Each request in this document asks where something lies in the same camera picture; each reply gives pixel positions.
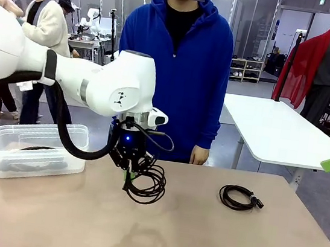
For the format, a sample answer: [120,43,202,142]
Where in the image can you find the black power cable grey strap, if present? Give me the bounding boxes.
[0,150,69,181]

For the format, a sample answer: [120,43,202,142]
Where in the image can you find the person's left hand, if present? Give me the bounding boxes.
[189,144,211,167]

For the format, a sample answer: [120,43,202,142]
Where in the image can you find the black USB extension cable coil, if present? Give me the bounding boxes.
[120,155,171,208]

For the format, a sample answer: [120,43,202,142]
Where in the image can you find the mannequin with red cardigan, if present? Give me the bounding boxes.
[270,21,330,114]

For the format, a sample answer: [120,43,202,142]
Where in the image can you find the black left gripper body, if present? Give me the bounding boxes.
[104,120,160,175]

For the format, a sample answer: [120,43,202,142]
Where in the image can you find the thin black camera tripod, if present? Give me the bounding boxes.
[104,8,122,63]

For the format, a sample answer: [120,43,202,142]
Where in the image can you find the clear plastic storage container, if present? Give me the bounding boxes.
[0,114,92,190]

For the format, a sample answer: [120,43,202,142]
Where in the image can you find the person in white cardigan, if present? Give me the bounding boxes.
[1,0,89,132]

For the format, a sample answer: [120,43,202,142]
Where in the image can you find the white table with metal legs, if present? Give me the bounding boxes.
[214,92,330,190]

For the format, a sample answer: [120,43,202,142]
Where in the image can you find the person in blue hoodie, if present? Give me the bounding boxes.
[104,0,240,168]

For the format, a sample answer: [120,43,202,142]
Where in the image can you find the person's left forearm blue sleeve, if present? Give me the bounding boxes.
[194,97,226,152]

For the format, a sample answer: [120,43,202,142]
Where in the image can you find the person wearing dark cap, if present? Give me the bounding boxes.
[51,0,87,58]

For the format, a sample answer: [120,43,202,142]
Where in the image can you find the grey workbench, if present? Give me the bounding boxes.
[65,33,113,65]

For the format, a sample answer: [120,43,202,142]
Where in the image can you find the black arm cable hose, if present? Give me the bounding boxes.
[0,45,185,172]

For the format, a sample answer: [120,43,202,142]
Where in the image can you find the wooden shoe shelf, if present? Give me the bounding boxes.
[228,56,265,85]

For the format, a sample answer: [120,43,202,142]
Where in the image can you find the small thin black cable coil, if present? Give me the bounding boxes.
[217,183,266,213]

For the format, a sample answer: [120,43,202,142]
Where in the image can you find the black suitcases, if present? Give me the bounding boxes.
[264,51,287,78]

